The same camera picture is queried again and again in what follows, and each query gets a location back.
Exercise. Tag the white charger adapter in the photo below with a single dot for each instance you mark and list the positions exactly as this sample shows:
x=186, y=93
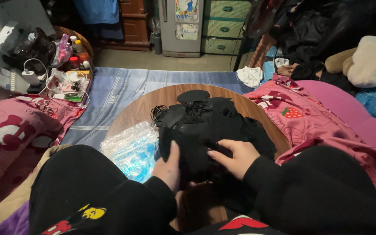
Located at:
x=30, y=77

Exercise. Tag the grey water bottle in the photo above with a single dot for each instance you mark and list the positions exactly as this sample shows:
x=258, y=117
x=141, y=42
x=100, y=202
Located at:
x=157, y=40

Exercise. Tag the blue hanging garment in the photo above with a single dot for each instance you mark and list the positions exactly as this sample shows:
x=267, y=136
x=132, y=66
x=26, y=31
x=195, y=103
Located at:
x=98, y=13

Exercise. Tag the clear plastic bag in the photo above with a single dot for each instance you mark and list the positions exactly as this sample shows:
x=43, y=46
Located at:
x=131, y=151

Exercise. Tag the beige blanket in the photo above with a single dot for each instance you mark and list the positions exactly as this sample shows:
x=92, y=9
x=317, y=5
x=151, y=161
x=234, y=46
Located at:
x=15, y=195

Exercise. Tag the tray of small items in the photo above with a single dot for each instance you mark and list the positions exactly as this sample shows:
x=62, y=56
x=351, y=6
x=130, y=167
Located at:
x=70, y=86

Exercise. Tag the pink strawberry print pillow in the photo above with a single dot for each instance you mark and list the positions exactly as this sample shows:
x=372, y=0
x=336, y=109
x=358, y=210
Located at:
x=15, y=133

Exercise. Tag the red capped bottle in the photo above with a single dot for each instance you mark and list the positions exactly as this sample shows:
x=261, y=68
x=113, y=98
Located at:
x=73, y=63

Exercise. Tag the heap of dark clothes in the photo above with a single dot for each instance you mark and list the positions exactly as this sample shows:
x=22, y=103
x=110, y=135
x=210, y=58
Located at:
x=321, y=29

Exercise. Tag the round wooden tray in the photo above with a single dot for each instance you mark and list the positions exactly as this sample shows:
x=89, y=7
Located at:
x=75, y=40

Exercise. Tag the brown wooden cabinet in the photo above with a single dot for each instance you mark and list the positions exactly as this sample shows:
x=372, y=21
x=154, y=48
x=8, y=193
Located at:
x=132, y=24

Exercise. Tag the white cloth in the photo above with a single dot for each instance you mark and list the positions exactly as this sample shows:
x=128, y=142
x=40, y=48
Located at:
x=250, y=76

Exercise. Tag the pink plastic bag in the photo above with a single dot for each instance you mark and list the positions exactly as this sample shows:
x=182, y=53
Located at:
x=62, y=50

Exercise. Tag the cream plush toy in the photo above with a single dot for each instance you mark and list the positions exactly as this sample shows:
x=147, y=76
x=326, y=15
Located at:
x=367, y=62

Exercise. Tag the purple blanket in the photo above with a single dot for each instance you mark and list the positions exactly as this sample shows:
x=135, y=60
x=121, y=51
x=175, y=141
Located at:
x=8, y=223

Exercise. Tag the grey small refrigerator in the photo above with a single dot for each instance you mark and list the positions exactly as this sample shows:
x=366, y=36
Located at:
x=180, y=27

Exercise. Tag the blue striped mat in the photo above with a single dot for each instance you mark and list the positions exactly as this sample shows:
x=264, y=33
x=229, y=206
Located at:
x=122, y=98

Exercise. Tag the pile of black tags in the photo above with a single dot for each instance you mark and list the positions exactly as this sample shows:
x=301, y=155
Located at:
x=207, y=130

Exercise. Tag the person's left hand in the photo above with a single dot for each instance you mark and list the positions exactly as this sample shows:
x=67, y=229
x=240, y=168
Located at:
x=167, y=169

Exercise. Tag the pink strawberry print blanket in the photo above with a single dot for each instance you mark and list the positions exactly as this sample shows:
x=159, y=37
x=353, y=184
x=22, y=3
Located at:
x=318, y=130

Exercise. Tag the spiral notebook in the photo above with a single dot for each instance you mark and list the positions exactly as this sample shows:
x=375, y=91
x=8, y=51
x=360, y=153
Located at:
x=8, y=80

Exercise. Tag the person's right hand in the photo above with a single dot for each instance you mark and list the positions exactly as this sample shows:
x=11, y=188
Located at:
x=237, y=160

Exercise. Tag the round wooden table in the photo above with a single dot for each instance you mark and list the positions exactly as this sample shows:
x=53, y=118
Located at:
x=194, y=107

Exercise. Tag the green drawer cabinet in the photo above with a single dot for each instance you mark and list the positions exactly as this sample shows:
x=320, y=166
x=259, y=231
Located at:
x=224, y=27

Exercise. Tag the magenta cushion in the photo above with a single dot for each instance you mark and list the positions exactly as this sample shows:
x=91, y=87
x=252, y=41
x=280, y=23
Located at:
x=354, y=114

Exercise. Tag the yellow capped bottle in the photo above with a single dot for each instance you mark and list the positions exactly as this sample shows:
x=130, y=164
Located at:
x=79, y=46

